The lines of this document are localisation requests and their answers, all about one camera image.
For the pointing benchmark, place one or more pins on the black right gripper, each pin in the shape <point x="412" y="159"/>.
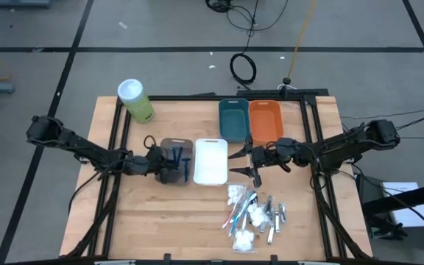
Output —
<point x="267" y="156"/>

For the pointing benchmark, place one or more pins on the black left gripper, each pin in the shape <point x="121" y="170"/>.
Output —
<point x="160" y="162"/>

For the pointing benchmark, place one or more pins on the blue disposable razor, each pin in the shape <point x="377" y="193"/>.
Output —
<point x="186" y="170"/>
<point x="177" y="156"/>

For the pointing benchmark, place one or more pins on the cotton balls clear bag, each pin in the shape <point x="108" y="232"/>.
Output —
<point x="235" y="193"/>
<point x="258" y="216"/>
<point x="243" y="241"/>

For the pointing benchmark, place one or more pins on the blue toothbrush clear pack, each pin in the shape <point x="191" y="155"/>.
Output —
<point x="236" y="224"/>
<point x="249" y="201"/>

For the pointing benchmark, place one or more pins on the silver nail clipper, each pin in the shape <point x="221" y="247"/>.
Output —
<point x="269" y="204"/>
<point x="270" y="235"/>
<point x="277" y="223"/>
<point x="282" y="213"/>
<point x="263" y="227"/>

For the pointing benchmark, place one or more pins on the red toothbrush clear pack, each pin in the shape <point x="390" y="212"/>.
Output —
<point x="233" y="213"/>

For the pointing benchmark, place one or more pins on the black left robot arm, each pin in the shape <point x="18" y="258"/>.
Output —
<point x="79" y="145"/>

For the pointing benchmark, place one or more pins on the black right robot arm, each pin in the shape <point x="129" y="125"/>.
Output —
<point x="344" y="145"/>

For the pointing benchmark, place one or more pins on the grey translucent plastic bin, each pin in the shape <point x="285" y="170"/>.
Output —
<point x="168" y="141"/>

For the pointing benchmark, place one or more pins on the white plastic bin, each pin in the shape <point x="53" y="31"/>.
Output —
<point x="211" y="162"/>

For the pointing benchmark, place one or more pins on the teal plastic bin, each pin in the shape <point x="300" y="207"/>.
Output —
<point x="234" y="121"/>

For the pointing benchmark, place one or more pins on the orange plastic bin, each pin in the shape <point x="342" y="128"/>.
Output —
<point x="266" y="121"/>

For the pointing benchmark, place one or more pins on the green wipes canister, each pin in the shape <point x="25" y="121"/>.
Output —
<point x="138" y="105"/>

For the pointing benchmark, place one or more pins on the black stand beam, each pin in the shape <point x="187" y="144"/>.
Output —
<point x="410" y="197"/>

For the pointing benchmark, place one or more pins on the white box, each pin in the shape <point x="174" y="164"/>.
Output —
<point x="410" y="217"/>

